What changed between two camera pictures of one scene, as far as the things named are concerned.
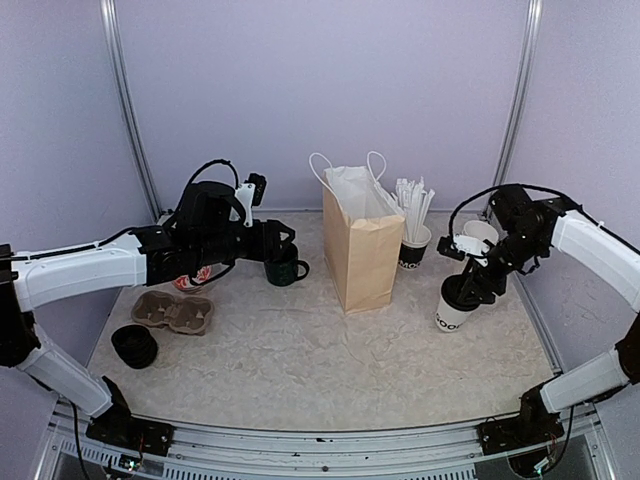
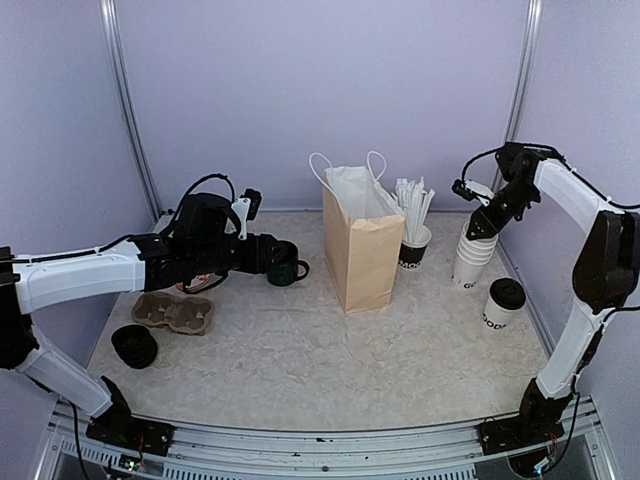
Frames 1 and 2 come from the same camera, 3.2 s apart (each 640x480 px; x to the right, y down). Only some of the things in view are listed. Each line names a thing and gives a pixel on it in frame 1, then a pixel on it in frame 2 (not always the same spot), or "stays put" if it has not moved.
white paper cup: (449, 318) to (495, 316)
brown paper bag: (363, 232) stays put
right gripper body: (481, 276) to (502, 217)
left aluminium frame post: (110, 27) stays put
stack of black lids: (135, 344) stays put
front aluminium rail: (575, 448) stays put
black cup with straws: (413, 201) stays put
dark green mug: (284, 272) stays put
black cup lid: (458, 293) to (507, 293)
